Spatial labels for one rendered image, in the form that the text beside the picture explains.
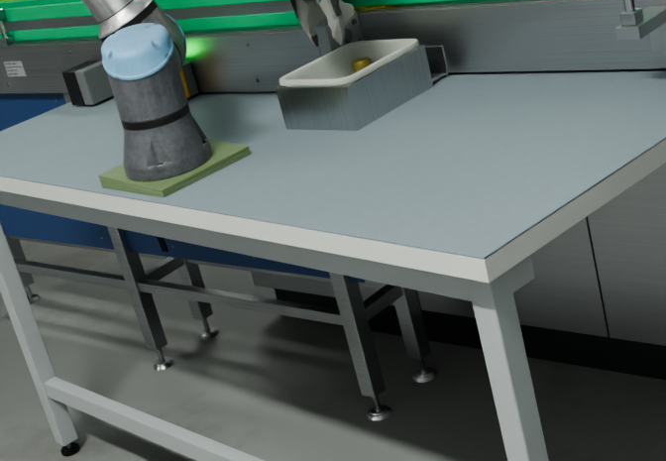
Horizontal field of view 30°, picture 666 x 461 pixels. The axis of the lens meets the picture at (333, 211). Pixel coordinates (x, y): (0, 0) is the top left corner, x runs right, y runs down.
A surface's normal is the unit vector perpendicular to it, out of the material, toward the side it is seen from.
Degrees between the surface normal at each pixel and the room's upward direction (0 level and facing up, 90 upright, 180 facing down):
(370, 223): 0
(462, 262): 90
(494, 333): 90
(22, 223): 90
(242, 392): 0
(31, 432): 0
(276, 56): 90
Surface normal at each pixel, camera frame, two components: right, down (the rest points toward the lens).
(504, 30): -0.64, 0.41
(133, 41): -0.20, -0.84
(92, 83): 0.73, 0.06
